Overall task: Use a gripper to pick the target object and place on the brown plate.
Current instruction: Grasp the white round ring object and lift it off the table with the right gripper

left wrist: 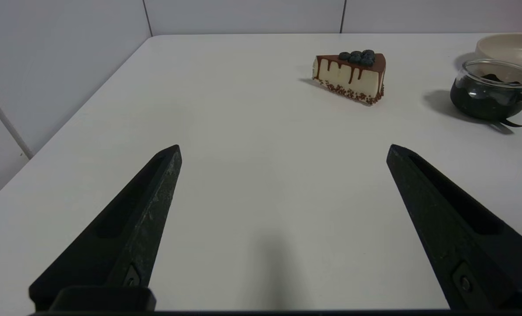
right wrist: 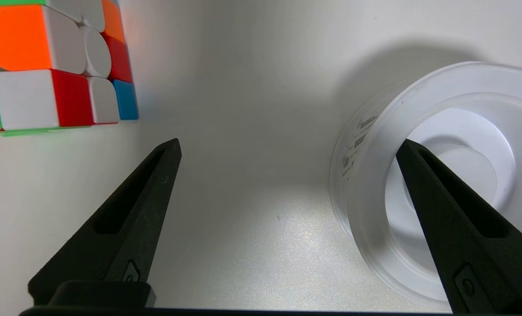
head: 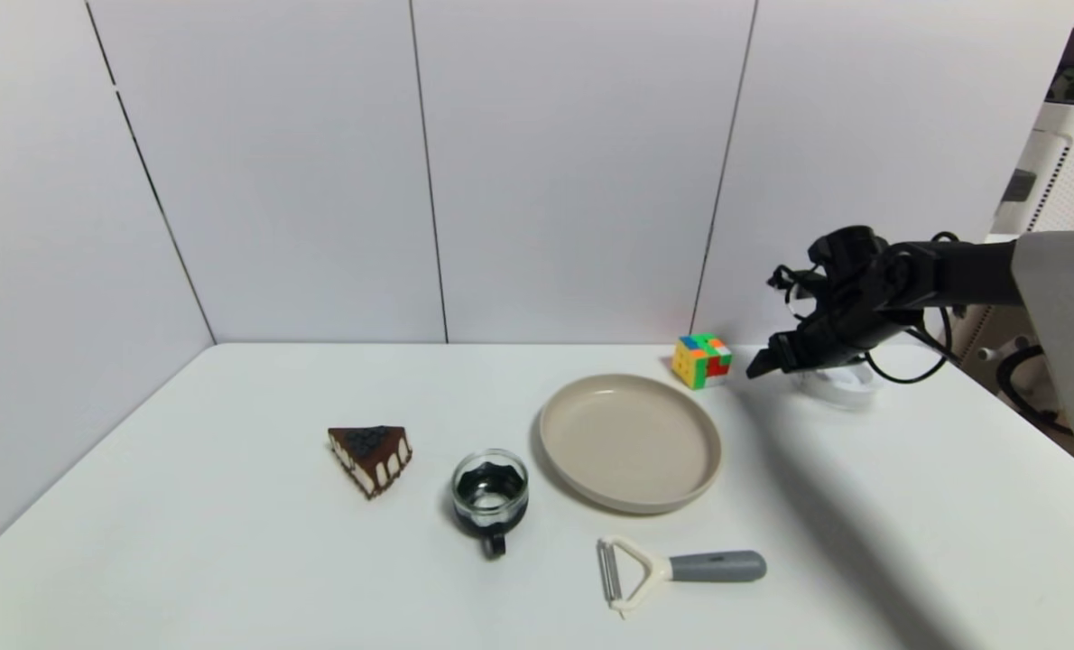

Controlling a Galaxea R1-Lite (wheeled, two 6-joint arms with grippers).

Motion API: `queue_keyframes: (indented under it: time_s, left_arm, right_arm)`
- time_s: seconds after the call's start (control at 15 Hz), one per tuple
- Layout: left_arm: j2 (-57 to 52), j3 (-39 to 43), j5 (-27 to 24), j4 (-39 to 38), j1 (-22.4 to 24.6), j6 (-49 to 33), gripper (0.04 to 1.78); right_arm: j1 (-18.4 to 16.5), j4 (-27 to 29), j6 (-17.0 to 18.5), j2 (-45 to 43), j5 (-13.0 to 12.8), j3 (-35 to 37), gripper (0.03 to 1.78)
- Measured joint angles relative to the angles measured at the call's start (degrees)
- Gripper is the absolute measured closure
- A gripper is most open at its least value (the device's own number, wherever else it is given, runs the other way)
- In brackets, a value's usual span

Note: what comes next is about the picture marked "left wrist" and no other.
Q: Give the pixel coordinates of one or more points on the white wall pipe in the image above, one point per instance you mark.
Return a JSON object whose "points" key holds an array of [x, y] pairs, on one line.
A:
{"points": [[6, 120]]}

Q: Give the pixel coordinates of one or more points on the beige ceramic bowl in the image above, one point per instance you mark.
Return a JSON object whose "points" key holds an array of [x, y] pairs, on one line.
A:
{"points": [[513, 47]]}

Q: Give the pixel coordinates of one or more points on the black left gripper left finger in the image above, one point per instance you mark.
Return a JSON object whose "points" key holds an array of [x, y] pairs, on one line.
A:
{"points": [[129, 228]]}

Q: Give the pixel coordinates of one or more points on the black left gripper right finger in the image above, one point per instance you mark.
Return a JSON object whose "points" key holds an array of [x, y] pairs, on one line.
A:
{"points": [[454, 237]]}

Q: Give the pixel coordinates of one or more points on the chocolate blueberry cake slice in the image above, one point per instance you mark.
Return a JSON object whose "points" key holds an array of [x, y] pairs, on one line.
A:
{"points": [[352, 78]]}

